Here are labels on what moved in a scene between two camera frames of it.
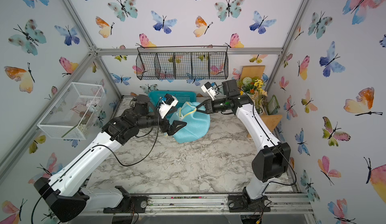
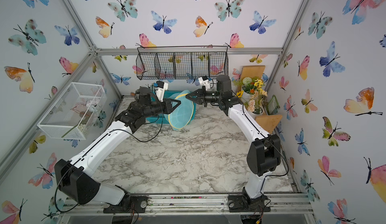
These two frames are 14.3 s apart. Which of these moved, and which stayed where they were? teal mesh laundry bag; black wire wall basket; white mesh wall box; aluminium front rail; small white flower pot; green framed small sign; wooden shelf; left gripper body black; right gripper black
Moved: left gripper body black; right gripper black; teal mesh laundry bag
Stayed: white mesh wall box; wooden shelf; black wire wall basket; small white flower pot; green framed small sign; aluminium front rail
